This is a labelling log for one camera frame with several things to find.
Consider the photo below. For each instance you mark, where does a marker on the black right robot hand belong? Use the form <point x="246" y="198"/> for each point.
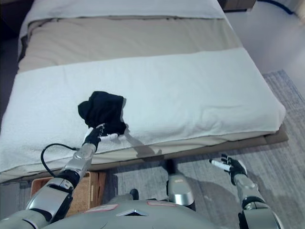
<point x="237" y="168"/>

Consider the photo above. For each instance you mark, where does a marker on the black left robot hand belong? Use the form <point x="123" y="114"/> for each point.
<point x="93" y="137"/>

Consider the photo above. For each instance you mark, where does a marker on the black clothes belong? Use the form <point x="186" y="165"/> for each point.
<point x="104" y="112"/>

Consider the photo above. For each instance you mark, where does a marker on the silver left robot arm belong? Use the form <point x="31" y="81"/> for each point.
<point x="71" y="167"/>

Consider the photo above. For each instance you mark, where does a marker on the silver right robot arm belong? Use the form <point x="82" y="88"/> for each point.
<point x="250" y="190"/>

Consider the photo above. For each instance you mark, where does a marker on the brown wooden basket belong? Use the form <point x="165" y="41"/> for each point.
<point x="82" y="195"/>

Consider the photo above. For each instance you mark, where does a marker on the white terry bed blanket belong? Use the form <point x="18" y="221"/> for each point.
<point x="178" y="95"/>

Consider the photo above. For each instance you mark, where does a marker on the large bed with white blanket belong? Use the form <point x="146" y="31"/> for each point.
<point x="119" y="40"/>

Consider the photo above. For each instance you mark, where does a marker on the grey woven rug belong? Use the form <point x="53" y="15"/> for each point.
<point x="274" y="148"/>

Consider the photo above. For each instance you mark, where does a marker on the silver right robot leg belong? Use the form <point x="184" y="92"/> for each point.
<point x="179" y="190"/>

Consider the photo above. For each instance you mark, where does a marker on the silver robot leg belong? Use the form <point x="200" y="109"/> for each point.
<point x="179" y="190"/>
<point x="134" y="193"/>

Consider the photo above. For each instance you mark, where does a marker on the silver left robot leg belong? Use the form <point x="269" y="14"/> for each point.
<point x="134" y="193"/>

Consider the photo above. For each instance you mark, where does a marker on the grey robot torso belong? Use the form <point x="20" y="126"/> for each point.
<point x="143" y="217"/>

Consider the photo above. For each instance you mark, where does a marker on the white pillow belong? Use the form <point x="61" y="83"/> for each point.
<point x="119" y="8"/>

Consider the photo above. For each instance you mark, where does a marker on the brown nightstand with drawers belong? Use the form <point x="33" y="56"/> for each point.
<point x="238" y="4"/>

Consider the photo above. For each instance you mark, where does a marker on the brown bed platform frame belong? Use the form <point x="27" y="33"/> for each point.
<point x="274" y="139"/>

